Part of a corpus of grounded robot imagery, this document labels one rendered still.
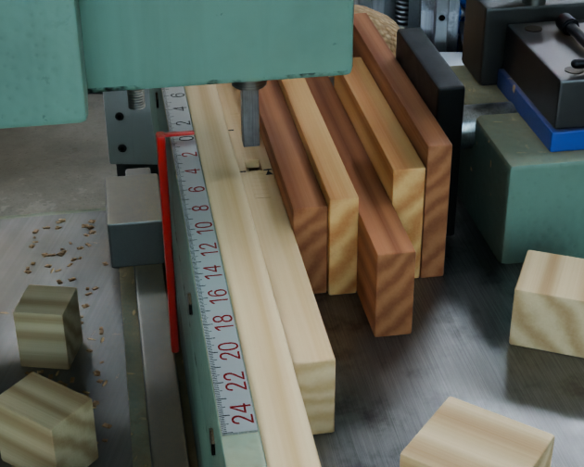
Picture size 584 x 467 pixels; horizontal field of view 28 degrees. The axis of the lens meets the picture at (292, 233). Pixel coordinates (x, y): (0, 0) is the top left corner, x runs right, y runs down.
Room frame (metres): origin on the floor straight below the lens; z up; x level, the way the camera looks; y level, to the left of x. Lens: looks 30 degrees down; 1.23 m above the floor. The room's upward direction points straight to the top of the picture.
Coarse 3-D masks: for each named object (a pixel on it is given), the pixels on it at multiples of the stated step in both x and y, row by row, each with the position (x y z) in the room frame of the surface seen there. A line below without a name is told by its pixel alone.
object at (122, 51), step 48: (96, 0) 0.54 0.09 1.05; (144, 0) 0.54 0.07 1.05; (192, 0) 0.54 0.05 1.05; (240, 0) 0.55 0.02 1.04; (288, 0) 0.55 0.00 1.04; (336, 0) 0.55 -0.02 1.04; (96, 48) 0.54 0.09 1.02; (144, 48) 0.54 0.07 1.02; (192, 48) 0.54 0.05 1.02; (240, 48) 0.55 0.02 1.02; (288, 48) 0.55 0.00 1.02; (336, 48) 0.55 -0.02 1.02
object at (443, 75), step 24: (408, 48) 0.61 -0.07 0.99; (432, 48) 0.61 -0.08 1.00; (408, 72) 0.61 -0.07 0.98; (432, 72) 0.57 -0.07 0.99; (432, 96) 0.56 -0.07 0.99; (456, 96) 0.55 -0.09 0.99; (456, 120) 0.55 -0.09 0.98; (456, 144) 0.55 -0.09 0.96; (456, 168) 0.55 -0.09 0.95; (456, 192) 0.55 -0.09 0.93
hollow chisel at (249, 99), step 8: (240, 96) 0.59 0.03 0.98; (248, 96) 0.58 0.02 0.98; (256, 96) 0.58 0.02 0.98; (248, 104) 0.58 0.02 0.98; (256, 104) 0.58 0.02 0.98; (248, 112) 0.58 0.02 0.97; (256, 112) 0.58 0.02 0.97; (248, 120) 0.58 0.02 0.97; (256, 120) 0.58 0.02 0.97; (248, 128) 0.58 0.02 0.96; (256, 128) 0.58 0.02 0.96; (248, 136) 0.58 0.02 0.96; (256, 136) 0.58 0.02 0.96; (248, 144) 0.58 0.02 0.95; (256, 144) 0.58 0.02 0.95
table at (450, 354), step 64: (448, 256) 0.54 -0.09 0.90; (448, 320) 0.48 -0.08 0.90; (192, 384) 0.49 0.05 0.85; (384, 384) 0.43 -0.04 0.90; (448, 384) 0.43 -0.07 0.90; (512, 384) 0.43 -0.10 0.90; (576, 384) 0.43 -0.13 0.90; (320, 448) 0.38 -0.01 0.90; (384, 448) 0.38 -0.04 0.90; (576, 448) 0.38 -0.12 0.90
